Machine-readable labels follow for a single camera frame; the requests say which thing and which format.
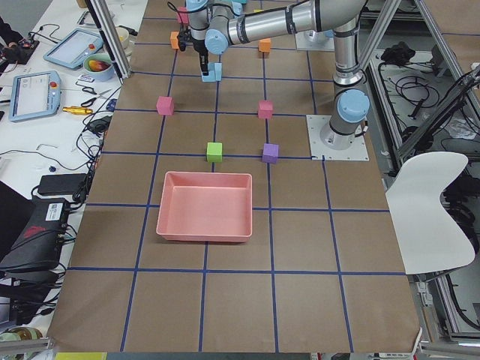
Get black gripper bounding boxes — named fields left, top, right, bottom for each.
left=177, top=25, right=209, bottom=77

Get light blue foam block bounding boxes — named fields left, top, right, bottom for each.
left=208, top=62, right=222, bottom=82

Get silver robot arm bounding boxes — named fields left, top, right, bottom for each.
left=168, top=1, right=370, bottom=150

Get orange foam block front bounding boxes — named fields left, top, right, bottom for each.
left=169, top=31, right=180, bottom=50

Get orange foam block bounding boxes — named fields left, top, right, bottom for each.
left=169, top=31, right=180, bottom=50
left=258, top=38, right=272, bottom=53

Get red foam block corner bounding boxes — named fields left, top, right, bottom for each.
left=177, top=7, right=189, bottom=25

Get red foam block far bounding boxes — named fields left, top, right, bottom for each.
left=156, top=96, right=175, bottom=116

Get red foam block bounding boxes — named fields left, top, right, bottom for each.
left=257, top=100, right=274, bottom=119
left=156, top=96, right=175, bottom=116

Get beige bowl with lemon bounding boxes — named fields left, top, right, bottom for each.
left=115, top=26, right=132, bottom=56

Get green foam block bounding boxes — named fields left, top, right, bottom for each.
left=206, top=142, right=223, bottom=163

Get green bowl with fruit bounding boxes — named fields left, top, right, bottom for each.
left=83, top=53, right=115, bottom=82

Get purple foam block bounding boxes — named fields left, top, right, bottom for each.
left=262, top=143, right=280, bottom=164

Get scissors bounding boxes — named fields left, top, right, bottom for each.
left=80, top=89, right=110, bottom=108

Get blue teach pendant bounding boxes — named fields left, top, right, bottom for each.
left=8, top=70, right=62, bottom=122
left=43, top=28, right=104, bottom=69

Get pink plastic tray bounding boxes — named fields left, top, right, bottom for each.
left=156, top=171, right=253, bottom=243

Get black power adapter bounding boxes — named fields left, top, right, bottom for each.
left=37, top=173, right=86, bottom=196

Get white chair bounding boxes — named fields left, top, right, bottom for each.
left=385, top=151, right=475, bottom=275

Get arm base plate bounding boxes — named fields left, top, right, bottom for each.
left=295, top=30, right=335, bottom=52
left=306, top=115, right=370, bottom=161

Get yellow handled tool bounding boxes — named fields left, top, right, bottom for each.
left=62, top=106, right=93, bottom=116

